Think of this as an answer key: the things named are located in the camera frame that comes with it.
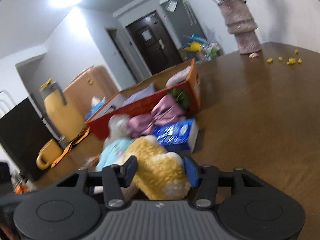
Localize light blue plush toy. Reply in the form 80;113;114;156
95;138;134;172

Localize yellow white plush toy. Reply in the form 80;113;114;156
120;135;190;200

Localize iridescent white pouch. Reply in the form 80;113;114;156
108;114;130;140

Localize pink satin bow scrunchie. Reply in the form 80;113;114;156
125;94;185;138

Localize yellow ceramic mug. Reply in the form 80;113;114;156
36;139;62;170

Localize yellow thermos jug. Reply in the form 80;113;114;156
39;79;85;142

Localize blue wet wipes pack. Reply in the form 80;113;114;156
85;96;106;120

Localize lavender cloth in box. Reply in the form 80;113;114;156
123;83;155;106

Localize orange suitcase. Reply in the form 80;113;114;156
63;66;118;118

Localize red orange cardboard box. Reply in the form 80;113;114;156
86;59;201;140

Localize black monitor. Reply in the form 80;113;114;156
1;98;53;181

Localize fallen pink petal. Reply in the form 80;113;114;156
249;53;260;59

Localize clutter pile by fridge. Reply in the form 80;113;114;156
182;34;221;61

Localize dark brown door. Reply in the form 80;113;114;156
126;11;182;74

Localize yellow crumbs on table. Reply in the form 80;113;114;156
266;49;303;66

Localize grey refrigerator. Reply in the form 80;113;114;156
159;0;206;46

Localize pink textured vase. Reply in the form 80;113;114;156
218;0;261;54

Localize orange strap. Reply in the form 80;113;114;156
50;126;91;169

